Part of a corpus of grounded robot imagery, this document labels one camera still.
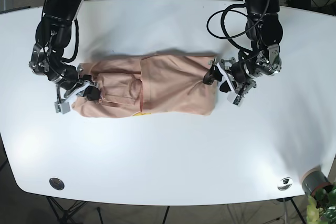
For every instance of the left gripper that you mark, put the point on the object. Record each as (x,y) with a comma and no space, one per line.
(265,60)

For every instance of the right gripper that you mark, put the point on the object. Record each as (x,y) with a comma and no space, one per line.
(49,63)

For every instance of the peach T-shirt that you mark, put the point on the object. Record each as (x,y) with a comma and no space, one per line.
(150,84)

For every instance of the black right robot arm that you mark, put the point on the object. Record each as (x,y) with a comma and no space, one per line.
(56,47)

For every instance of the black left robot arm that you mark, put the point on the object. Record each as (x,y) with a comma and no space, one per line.
(262,28)

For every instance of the left silver table grommet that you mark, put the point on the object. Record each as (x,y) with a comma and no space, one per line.
(56,183)

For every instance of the silver table grommet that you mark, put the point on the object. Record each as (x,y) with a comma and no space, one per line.
(284,184)
(56,183)

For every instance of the right silver table grommet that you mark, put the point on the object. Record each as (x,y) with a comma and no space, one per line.
(284,184)

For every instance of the grey plant pot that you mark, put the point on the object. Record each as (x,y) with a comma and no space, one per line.
(313,180)

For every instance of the green potted plant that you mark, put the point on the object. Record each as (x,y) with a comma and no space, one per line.
(321,206)

